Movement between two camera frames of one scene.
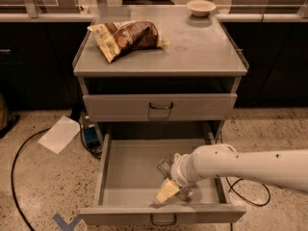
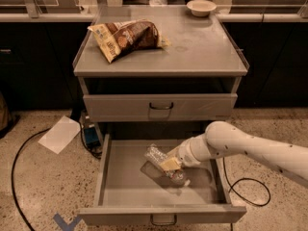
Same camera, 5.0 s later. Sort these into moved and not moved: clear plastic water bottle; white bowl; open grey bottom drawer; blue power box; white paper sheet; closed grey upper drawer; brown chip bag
Moved: clear plastic water bottle
Not moved: brown chip bag; blue power box; open grey bottom drawer; white paper sheet; closed grey upper drawer; white bowl
